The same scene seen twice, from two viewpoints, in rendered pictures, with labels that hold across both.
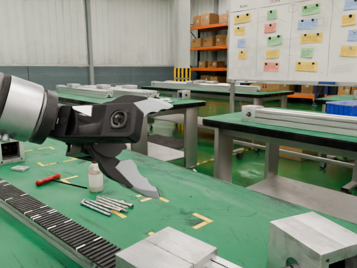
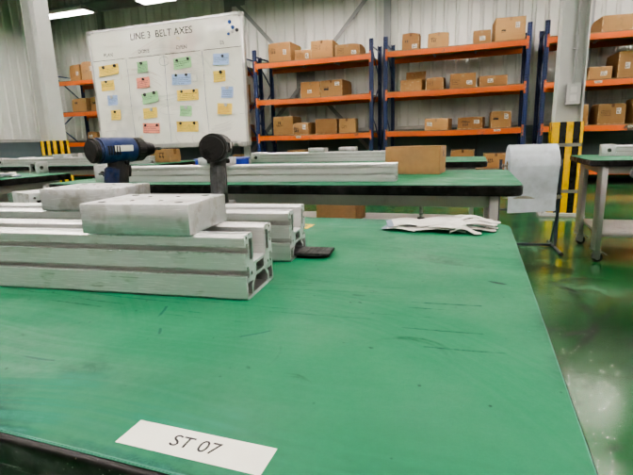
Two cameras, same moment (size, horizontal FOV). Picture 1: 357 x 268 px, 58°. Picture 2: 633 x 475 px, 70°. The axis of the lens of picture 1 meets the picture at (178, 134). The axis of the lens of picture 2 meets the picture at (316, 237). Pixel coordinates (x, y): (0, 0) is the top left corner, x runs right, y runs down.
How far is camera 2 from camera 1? 94 cm
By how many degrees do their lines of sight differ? 27
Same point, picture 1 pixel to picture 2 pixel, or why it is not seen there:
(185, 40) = (52, 99)
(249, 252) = not seen: hidden behind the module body
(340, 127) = (185, 174)
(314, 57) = (194, 115)
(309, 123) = (159, 175)
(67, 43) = not seen: outside the picture
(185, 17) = (48, 66)
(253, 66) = (131, 129)
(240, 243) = not seen: hidden behind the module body
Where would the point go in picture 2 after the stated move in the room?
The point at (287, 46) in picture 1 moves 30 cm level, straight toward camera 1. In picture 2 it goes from (165, 104) to (159, 101)
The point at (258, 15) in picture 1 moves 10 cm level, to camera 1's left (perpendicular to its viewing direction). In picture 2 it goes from (127, 67) to (114, 66)
